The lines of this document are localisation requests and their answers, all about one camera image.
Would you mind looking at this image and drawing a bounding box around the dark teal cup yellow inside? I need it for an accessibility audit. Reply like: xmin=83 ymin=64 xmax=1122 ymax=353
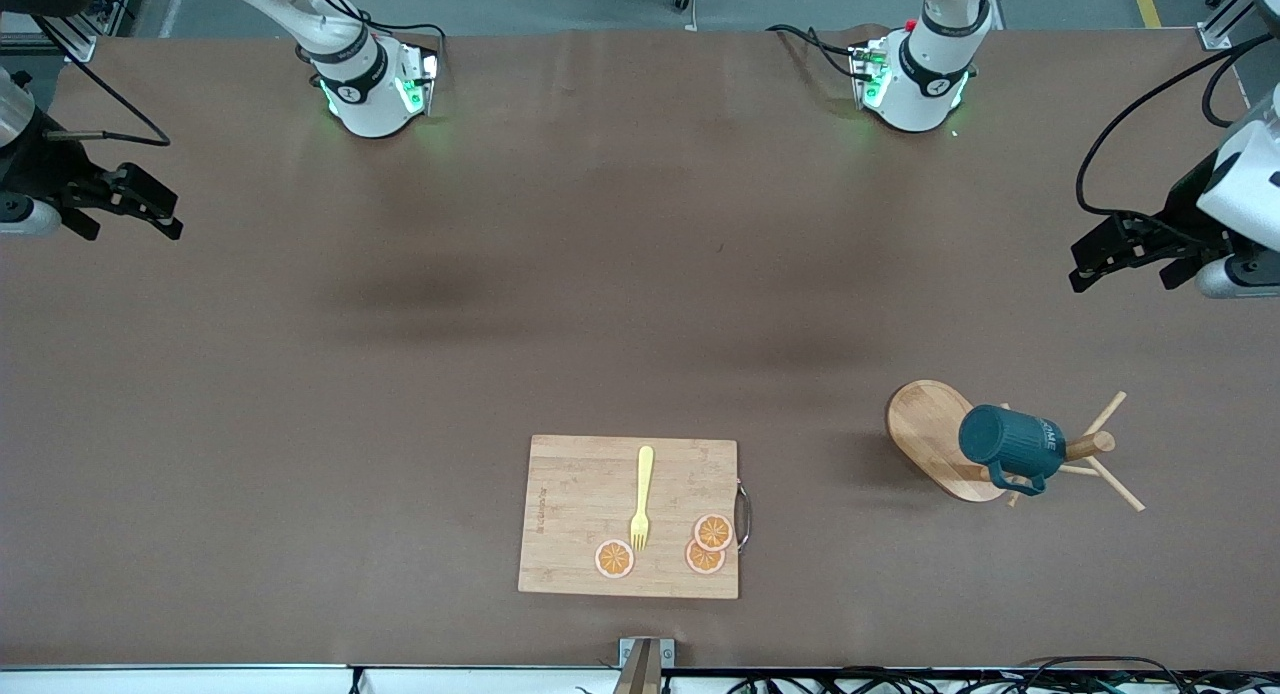
xmin=958 ymin=404 xmax=1068 ymax=497

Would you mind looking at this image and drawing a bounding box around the wooden mug tree rack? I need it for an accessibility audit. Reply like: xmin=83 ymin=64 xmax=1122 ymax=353
xmin=885 ymin=379 xmax=1146 ymax=512

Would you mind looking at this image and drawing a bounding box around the yellow plastic fork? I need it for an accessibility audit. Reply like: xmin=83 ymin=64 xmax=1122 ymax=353
xmin=629 ymin=446 xmax=656 ymax=553

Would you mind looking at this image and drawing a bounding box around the brown angled bar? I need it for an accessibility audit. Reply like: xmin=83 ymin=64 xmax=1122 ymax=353
xmin=612 ymin=642 xmax=663 ymax=694

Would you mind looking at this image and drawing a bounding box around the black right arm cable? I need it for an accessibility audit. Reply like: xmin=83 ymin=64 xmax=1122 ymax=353
xmin=30 ymin=14 xmax=172 ymax=147

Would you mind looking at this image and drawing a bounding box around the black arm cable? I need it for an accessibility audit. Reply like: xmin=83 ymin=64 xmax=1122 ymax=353
xmin=30 ymin=14 xmax=172 ymax=147
xmin=1075 ymin=32 xmax=1280 ymax=235

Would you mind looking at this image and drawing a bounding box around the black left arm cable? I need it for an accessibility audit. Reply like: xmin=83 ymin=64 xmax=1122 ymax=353
xmin=1075 ymin=32 xmax=1280 ymax=235

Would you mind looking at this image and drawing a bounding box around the aluminium frame profile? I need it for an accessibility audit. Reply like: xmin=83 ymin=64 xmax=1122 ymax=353
xmin=30 ymin=0 xmax=156 ymax=63
xmin=1200 ymin=0 xmax=1280 ymax=51

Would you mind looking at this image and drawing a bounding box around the black right base cable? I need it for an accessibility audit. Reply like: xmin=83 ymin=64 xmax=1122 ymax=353
xmin=300 ymin=0 xmax=448 ymax=65

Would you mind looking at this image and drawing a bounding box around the black base cable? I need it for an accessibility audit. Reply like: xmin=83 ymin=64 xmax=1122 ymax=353
xmin=300 ymin=0 xmax=448 ymax=65
xmin=768 ymin=24 xmax=866 ymax=80

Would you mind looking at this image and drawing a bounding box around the black left base cable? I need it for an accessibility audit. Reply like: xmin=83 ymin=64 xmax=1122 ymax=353
xmin=768 ymin=24 xmax=866 ymax=80

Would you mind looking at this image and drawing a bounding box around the black floor cable bundle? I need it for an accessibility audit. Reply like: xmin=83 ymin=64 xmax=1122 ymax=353
xmin=725 ymin=656 xmax=1280 ymax=694

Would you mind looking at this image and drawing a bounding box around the bamboo cutting board metal handle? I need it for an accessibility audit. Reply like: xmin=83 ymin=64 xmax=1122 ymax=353
xmin=518 ymin=434 xmax=753 ymax=601

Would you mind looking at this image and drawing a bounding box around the grey metal bracket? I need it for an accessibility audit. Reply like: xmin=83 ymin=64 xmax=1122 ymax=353
xmin=618 ymin=637 xmax=676 ymax=668

